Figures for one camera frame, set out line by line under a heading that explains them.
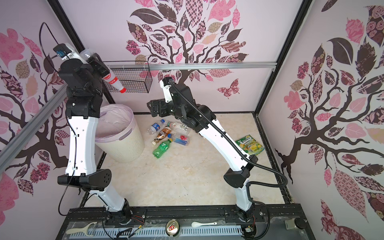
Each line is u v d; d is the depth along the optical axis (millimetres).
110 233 697
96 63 504
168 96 545
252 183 511
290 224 678
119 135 717
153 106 539
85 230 685
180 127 1041
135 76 944
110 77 600
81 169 421
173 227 617
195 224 713
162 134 1008
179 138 1001
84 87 432
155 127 1063
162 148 953
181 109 461
